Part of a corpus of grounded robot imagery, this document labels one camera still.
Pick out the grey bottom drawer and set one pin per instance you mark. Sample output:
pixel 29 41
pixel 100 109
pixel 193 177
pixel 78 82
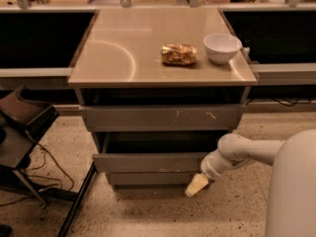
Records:
pixel 147 180

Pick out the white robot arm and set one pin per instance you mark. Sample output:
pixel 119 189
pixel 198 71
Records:
pixel 291 210

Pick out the dark brown chair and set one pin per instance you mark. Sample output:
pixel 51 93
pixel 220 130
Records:
pixel 23 123

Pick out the crumpled gold snack bag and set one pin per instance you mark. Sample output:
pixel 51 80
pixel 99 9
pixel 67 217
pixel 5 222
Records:
pixel 179 54

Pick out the grey drawer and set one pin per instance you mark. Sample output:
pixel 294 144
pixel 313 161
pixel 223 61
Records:
pixel 155 152
pixel 161 118
pixel 147 180

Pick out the grey top drawer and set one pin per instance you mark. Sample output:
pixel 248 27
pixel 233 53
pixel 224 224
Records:
pixel 161 118

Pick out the white ceramic bowl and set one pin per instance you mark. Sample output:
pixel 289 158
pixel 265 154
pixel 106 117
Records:
pixel 220 48

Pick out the grey drawer cabinet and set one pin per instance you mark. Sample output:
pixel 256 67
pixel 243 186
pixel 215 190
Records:
pixel 121 62

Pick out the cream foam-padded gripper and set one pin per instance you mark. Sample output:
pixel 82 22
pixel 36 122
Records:
pixel 208 169

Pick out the black pole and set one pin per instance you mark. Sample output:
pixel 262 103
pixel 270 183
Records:
pixel 77 202

